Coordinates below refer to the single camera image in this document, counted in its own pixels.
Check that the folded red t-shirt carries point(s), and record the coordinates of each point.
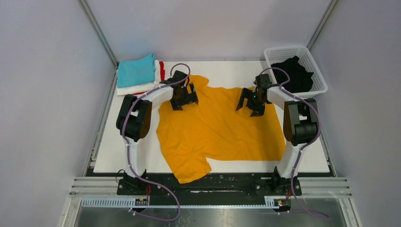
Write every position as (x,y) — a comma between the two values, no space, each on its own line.
(159,77)

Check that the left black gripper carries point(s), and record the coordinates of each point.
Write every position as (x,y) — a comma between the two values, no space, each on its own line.
(191,97)

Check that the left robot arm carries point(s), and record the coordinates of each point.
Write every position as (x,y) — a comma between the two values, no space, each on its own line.
(134,121)

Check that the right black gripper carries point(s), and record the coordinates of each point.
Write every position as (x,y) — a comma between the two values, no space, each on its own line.
(258,110)

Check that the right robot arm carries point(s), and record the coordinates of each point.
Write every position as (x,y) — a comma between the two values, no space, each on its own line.
(301,128)

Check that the white plastic basket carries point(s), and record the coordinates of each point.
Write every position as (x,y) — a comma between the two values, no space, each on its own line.
(279,54)

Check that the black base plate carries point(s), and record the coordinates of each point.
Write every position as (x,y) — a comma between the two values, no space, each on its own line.
(210,190)

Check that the folded teal t-shirt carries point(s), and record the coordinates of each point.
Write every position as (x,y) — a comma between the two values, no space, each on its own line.
(136,72)

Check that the white slotted cable duct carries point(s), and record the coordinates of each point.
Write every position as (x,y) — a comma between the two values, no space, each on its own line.
(99,202)

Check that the yellow t-shirt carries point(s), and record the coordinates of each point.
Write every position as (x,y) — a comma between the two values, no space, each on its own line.
(214,129)

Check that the folded white t-shirt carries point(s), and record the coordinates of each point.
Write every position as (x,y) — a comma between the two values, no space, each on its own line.
(128,90)

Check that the black t-shirt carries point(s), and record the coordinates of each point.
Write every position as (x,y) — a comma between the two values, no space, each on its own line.
(300,78)

